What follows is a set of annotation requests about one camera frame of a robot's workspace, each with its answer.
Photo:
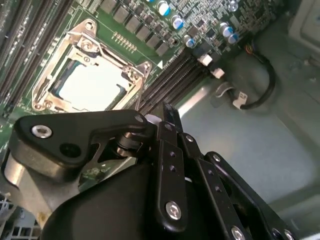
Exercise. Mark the silver CPU chip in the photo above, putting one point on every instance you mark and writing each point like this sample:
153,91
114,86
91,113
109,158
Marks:
87,87

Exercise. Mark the thin metal locking lever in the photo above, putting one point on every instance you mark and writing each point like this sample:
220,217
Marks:
139,100

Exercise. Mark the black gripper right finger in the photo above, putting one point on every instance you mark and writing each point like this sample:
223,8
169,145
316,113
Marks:
212,180

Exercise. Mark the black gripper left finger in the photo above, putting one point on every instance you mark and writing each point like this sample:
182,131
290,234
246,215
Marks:
172,180

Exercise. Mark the metal socket cover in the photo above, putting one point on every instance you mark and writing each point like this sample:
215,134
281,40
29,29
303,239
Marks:
90,60

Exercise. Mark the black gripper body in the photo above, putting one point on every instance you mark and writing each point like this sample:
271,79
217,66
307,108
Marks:
112,212

